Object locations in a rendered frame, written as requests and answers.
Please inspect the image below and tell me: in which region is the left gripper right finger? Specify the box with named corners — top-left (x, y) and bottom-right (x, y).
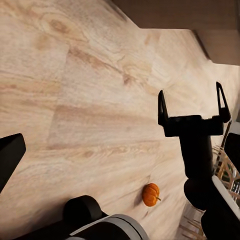
top-left (221, 132), bottom-right (240, 172)

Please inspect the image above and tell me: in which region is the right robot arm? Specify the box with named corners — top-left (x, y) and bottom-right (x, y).
top-left (158, 81), bottom-right (240, 240)

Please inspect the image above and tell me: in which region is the pumpkin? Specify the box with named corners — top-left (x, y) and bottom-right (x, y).
top-left (142, 183), bottom-right (161, 207)

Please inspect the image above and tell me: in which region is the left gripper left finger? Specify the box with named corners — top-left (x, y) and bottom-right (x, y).
top-left (0, 133), bottom-right (26, 193)

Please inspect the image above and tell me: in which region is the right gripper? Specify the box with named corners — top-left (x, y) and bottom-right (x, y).
top-left (158, 81), bottom-right (231, 164)

